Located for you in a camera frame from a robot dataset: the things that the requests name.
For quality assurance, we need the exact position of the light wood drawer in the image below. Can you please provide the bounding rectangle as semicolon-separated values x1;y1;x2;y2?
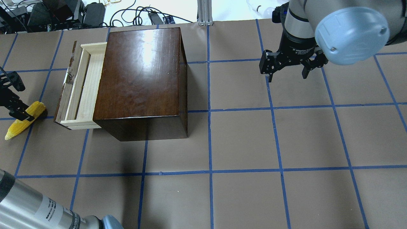
54;41;107;130

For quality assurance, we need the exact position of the black cable bundle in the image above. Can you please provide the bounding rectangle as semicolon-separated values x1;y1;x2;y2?
108;5;194;27

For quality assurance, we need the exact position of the yellow corn cob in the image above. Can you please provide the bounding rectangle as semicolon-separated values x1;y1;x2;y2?
4;101;46;140

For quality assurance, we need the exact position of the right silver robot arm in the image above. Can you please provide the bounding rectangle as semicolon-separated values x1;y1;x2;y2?
259;0;406;82

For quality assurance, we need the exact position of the black electronics box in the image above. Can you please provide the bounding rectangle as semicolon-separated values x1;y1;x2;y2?
28;0;85;28

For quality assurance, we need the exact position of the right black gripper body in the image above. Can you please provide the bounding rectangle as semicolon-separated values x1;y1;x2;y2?
277;32;317;69

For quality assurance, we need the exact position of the black power adapter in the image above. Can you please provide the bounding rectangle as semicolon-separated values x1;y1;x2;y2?
83;3;106;27

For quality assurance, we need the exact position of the dark brown wooden cabinet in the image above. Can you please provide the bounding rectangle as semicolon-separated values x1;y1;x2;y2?
93;27;188;142

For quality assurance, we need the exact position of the aluminium frame post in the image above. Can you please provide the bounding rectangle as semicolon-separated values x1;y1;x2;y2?
197;0;213;26

